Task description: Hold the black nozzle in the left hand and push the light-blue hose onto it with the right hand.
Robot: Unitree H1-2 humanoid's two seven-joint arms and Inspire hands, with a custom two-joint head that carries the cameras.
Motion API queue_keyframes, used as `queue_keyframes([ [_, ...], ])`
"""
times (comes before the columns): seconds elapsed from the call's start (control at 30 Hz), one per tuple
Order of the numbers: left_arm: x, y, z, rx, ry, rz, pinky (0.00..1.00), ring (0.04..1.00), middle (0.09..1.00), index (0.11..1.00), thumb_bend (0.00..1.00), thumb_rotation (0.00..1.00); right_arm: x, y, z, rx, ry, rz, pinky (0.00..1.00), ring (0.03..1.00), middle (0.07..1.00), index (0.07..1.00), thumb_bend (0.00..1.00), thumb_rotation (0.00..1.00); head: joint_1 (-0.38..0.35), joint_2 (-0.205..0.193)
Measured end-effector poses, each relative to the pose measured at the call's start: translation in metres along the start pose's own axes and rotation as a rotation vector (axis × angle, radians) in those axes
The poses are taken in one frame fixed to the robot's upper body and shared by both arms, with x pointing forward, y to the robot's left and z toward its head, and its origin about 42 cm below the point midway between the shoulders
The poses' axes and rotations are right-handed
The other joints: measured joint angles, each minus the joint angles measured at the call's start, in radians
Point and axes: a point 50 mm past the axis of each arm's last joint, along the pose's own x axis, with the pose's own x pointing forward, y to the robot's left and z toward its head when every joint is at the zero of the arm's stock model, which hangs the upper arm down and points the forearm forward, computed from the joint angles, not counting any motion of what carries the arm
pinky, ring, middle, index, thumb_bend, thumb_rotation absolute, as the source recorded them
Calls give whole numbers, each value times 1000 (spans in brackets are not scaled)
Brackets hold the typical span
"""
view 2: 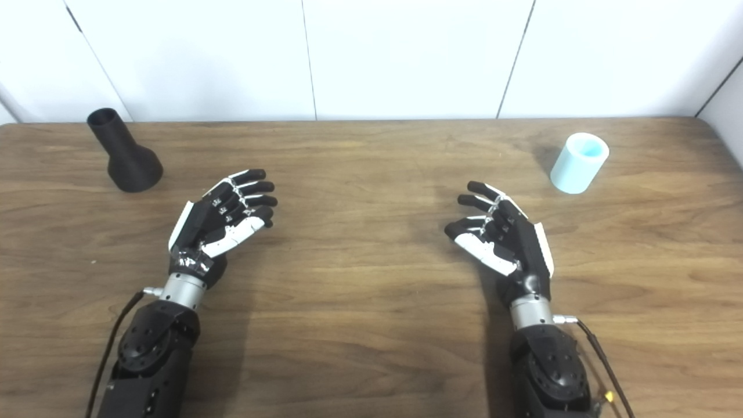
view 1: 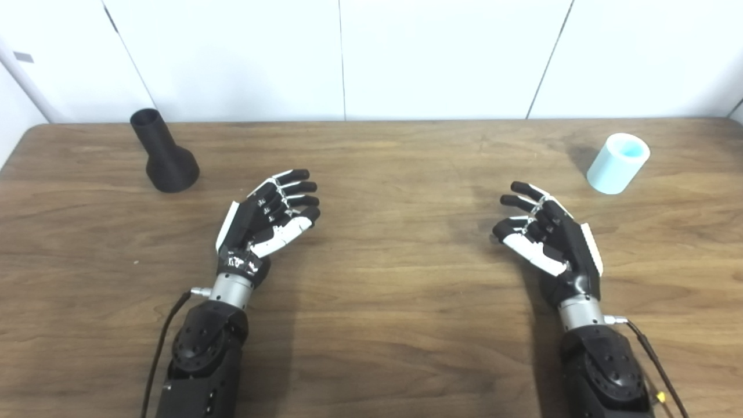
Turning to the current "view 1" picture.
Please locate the black nozzle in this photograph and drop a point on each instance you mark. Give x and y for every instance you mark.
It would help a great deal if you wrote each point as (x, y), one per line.
(168, 162)

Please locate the small grey wall sticker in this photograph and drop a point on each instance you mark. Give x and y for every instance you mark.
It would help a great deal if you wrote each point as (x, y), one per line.
(24, 57)

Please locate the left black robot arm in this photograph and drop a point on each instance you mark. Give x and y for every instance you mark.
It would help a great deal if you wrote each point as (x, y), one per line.
(203, 348)

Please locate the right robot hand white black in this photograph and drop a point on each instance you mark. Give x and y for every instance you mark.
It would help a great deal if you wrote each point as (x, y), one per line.
(566, 244)

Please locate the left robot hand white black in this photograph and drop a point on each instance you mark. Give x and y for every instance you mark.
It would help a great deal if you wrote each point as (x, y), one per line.
(249, 223)

